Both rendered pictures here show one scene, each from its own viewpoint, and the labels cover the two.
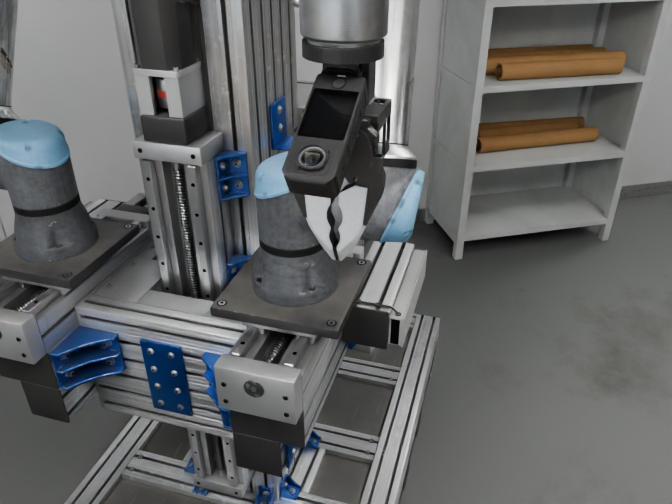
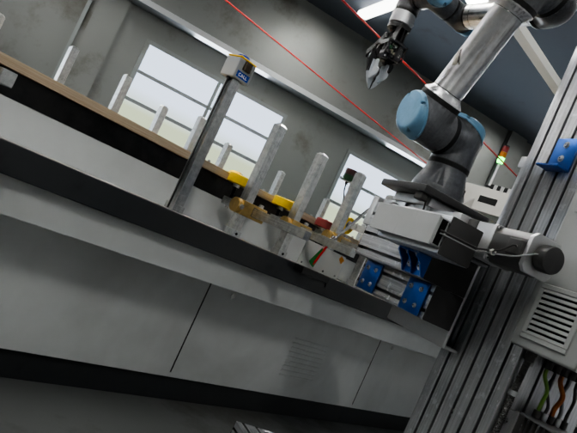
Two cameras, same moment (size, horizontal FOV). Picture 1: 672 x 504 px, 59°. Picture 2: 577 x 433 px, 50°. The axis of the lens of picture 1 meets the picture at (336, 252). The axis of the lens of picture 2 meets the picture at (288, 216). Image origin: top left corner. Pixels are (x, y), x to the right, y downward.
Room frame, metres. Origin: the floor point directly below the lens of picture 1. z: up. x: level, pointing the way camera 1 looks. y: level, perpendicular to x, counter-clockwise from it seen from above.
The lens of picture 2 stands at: (1.98, -1.25, 0.76)
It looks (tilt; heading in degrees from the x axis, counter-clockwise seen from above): 2 degrees up; 141
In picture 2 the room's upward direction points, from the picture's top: 25 degrees clockwise
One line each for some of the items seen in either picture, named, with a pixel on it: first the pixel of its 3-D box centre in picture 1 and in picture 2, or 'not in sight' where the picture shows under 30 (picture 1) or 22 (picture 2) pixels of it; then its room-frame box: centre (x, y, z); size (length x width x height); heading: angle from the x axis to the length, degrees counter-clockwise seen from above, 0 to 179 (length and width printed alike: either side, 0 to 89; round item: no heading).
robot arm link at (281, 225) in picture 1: (296, 196); (457, 141); (0.88, 0.06, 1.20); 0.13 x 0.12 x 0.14; 80
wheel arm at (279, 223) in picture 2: not in sight; (263, 217); (0.30, -0.01, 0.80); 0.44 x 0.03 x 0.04; 7
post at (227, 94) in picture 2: not in sight; (203, 144); (0.27, -0.31, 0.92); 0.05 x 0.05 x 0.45; 7
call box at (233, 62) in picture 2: not in sight; (238, 70); (0.27, -0.31, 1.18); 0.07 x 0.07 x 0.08; 7
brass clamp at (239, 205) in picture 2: not in sight; (247, 210); (0.24, -0.03, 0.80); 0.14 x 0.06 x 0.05; 97
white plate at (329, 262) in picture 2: not in sight; (322, 259); (0.21, 0.41, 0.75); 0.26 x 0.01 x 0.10; 97
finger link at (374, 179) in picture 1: (359, 180); (374, 58); (0.51, -0.02, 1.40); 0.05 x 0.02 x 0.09; 73
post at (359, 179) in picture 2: not in sight; (337, 227); (0.18, 0.44, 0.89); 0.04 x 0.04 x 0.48; 7
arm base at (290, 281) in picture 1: (294, 257); (441, 180); (0.88, 0.07, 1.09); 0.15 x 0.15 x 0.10
